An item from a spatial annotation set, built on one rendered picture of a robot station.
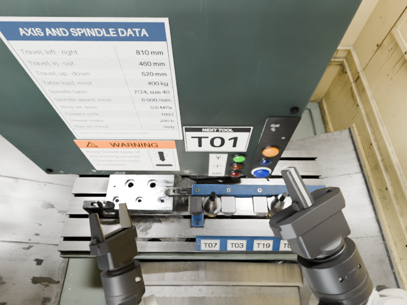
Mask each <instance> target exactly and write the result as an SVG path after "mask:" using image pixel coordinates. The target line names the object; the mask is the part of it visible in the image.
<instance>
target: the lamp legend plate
mask: <svg viewBox="0 0 407 305"><path fill-rule="evenodd" d="M227 156H228V154H210V161H209V175H208V176H224V174H225V167H226V163H227Z"/></svg>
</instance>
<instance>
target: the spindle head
mask: <svg viewBox="0 0 407 305"><path fill-rule="evenodd" d="M362 1H363V0H0V17H86V18H168V21H169V27H170V37H171V47H172V52H173V62H174V72H175V78H176V88H177V98H178V103H179V113H180V122H181V128H182V138H183V139H77V138H76V136H75V135H74V134H73V133H72V131H71V130H70V128H69V127H68V126H67V124H66V123H65V122H64V121H63V119H62V118H61V116H60V115H59V114H58V112H57V111H56V110H55V109H54V108H53V106H52V105H51V103H50V102H49V101H48V99H47V98H46V97H45V96H44V94H43V93H42V91H41V90H40V89H39V87H38V86H37V85H36V84H35V82H34V81H33V79H32V78H31V77H30V75H29V74H28V73H27V72H26V70H25V69H24V67H23V66H22V65H21V64H20V62H19V61H18V60H17V58H16V57H15V56H14V54H13V53H12V52H11V50H10V49H9V48H8V46H7V45H6V44H5V42H4V41H3V40H2V38H1V37H0V135H1V136H2V137H3V138H5V139H6V140H7V141H8V142H10V143H11V144H12V145H13V146H14V147H15V148H17V149H18V150H19V151H20V152H22V153H23V154H24V155H25V156H26V157H28V158H29V159H30V160H31V161H32V162H33V163H34V164H36V165H37V166H38V167H40V168H41V169H42V170H43V171H44V172H45V173H46V174H83V175H209V161H210V154H228V156H227V163H226V167H225V174H224V175H228V173H229V172H230V171H233V170H232V169H230V165H231V164H232V163H235V162H234V161H232V160H231V156H233V155H234V154H244V155H246V156H247V159H246V161H244V162H240V163H243V164H244V166H245V167H244V168H243V169H241V170H238V171H241V172H242V175H248V173H249V170H250V167H251V164H252V162H253V158H254V155H255V153H256V150H257V147H258V144H259V141H260V138H261V135H262V132H263V129H264V126H265V124H266V120H267V118H268V117H302V115H303V113H304V111H305V109H306V107H307V105H308V104H309V102H310V100H311V98H312V96H313V94H314V92H315V90H316V88H317V86H318V84H319V82H320V81H321V79H322V77H323V75H324V73H325V71H326V69H327V68H328V65H329V63H330V62H331V59H332V58H333V56H334V54H335V52H336V50H337V48H338V46H339V45H340V43H341V41H342V39H343V37H344V35H345V33H346V31H347V29H348V27H349V25H350V23H351V22H352V20H353V18H354V16H355V14H356V12H357V10H358V9H359V7H360V5H361V3H362ZM184 126H253V129H252V132H251V135H250V139H249V142H248V146H247V150H246V151H186V149H185V138H184ZM74 140H175V144H176V151H177V158H178V162H179V169H180V171H161V170H97V169H96V168H95V167H94V166H93V165H92V163H91V162H90V161H89V160H88V158H87V157H86V155H85V154H84V153H83V152H82V151H81V149H80V148H79V147H78V146H77V144H76V143H75V142H74Z"/></svg>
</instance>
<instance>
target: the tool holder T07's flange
mask: <svg viewBox="0 0 407 305"><path fill-rule="evenodd" d="M208 198H209V197H207V198H206V199H205V200H204V201H203V210H204V212H205V213H206V214H207V215H209V213H212V214H214V215H217V214H218V213H219V212H220V209H221V206H222V204H221V201H220V199H219V198H218V197H217V199H218V202H219V207H218V208H217V209H216V210H215V211H210V210H208V209H207V207H206V201H207V200H208Z"/></svg>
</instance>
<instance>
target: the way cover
mask: <svg viewBox="0 0 407 305"><path fill-rule="evenodd" d="M140 264H141V268H142V275H143V279H144V285H145V293H144V295H143V296H142V298H145V297H148V296H150V295H155V297H156V301H157V305H300V298H299V290H298V287H299V286H303V283H302V277H301V273H300V266H299V264H295V263H244V262H219V261H179V262H140ZM184 264H185V265H184ZM184 266H185V267H184ZM185 268H186V269H185ZM185 278H186V279H185ZM235 281H236V282H235ZM182 285H183V286H182ZM194 285H195V286H194ZM212 285H213V286H212ZM230 285H231V286H230ZM199 286H200V287H199ZM233 286H235V287H233Z"/></svg>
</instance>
